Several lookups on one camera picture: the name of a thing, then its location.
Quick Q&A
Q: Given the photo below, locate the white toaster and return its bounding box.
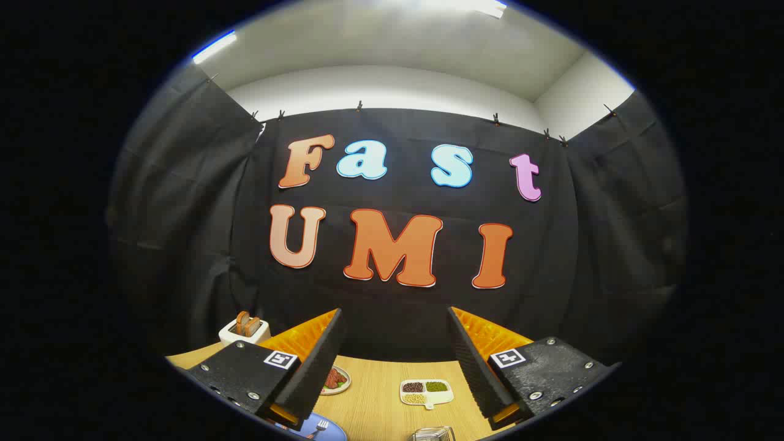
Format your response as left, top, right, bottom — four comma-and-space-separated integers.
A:
219, 311, 271, 345

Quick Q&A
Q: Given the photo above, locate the perforated metal basket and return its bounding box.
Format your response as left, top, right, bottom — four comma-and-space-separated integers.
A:
409, 426, 456, 441

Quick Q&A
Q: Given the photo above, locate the white oval plate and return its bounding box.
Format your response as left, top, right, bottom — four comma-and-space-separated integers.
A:
320, 366, 352, 396

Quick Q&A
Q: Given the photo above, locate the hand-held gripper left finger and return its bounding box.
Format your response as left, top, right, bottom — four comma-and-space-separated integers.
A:
184, 308, 345, 431

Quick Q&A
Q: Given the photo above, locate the white divided dish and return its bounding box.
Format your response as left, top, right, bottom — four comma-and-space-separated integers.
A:
399, 379, 455, 410

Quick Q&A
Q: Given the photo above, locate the ceiling light strip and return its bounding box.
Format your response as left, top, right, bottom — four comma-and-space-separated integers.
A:
423, 0, 508, 19

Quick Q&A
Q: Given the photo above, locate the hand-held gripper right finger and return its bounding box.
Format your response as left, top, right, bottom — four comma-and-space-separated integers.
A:
446, 306, 620, 431

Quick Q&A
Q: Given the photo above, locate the blue plate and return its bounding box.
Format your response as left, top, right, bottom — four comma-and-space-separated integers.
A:
276, 412, 349, 441

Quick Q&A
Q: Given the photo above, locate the row of black clips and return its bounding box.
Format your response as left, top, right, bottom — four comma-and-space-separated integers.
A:
205, 73, 619, 148

